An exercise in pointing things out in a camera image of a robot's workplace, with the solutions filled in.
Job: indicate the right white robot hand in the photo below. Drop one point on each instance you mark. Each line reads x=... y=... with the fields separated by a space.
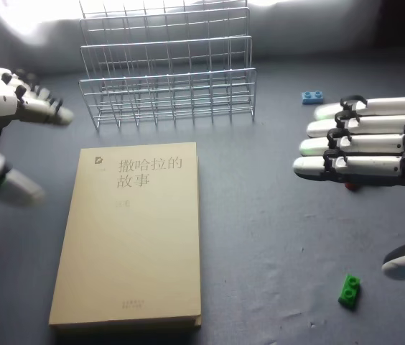
x=367 y=143

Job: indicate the beige paperback book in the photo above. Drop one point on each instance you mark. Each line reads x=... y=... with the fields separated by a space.
x=127 y=233

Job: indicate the red star block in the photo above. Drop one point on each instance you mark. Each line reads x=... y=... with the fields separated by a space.
x=349 y=186

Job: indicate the blue toy brick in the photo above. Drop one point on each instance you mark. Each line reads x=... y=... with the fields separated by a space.
x=313 y=97

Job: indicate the grey table cloth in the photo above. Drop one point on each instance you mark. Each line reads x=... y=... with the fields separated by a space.
x=260 y=223

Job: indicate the green toy brick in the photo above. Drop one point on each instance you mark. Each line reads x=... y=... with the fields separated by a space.
x=349 y=292

